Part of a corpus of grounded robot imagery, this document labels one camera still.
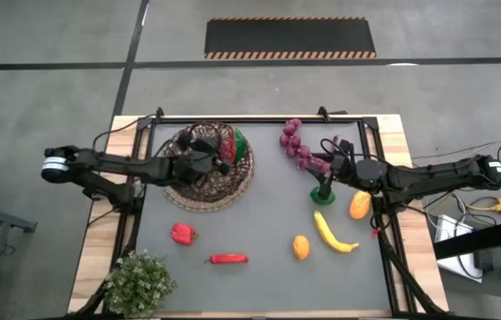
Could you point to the long red chili pepper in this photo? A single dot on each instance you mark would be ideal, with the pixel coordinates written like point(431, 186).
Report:
point(230, 258)

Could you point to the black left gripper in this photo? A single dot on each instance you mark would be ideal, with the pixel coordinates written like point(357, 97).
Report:
point(193, 169)

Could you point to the orange mango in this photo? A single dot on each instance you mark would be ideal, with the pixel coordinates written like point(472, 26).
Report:
point(360, 205)

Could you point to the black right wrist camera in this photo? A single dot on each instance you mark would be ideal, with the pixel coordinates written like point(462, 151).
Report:
point(345, 146)

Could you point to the red bell pepper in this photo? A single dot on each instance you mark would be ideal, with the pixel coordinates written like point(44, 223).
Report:
point(182, 233)

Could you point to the yellow power splitter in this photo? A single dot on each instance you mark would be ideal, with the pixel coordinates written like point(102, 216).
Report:
point(499, 206)

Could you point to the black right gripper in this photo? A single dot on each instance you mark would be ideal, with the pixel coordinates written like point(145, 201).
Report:
point(344, 169)

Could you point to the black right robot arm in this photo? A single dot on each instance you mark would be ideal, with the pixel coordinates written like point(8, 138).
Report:
point(432, 175)

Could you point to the black desk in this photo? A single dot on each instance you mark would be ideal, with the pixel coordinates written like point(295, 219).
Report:
point(477, 240)

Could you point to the watermelon slice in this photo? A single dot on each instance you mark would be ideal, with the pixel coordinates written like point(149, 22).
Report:
point(238, 144)

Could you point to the black hazard-striped floor mat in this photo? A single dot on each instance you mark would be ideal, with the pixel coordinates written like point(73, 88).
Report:
point(290, 37)

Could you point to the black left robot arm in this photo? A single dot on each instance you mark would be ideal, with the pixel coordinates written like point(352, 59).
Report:
point(113, 166)

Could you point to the black aluminium table frame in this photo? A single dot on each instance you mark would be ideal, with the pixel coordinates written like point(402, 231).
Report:
point(255, 119)

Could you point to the black power adapter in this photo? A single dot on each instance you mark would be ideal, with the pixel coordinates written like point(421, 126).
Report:
point(483, 260)

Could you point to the yellow lemon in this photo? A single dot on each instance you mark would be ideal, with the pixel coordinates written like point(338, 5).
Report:
point(301, 247)

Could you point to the purple grape bunch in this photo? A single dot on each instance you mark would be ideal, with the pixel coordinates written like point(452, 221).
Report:
point(294, 141)

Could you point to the yellow banana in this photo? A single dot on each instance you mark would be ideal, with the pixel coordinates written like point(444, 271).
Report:
point(328, 235)

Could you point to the bushy green potted plant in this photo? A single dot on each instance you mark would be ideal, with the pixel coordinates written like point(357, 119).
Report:
point(137, 284)

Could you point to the red tag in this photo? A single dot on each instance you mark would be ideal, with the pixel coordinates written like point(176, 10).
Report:
point(376, 232)

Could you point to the black frame clamp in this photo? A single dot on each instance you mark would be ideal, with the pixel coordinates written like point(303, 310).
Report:
point(323, 112)
point(159, 113)

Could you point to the white box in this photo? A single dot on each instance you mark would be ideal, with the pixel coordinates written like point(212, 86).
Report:
point(448, 231)

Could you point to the round woven placemat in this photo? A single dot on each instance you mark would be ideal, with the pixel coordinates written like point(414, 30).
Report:
point(206, 206)

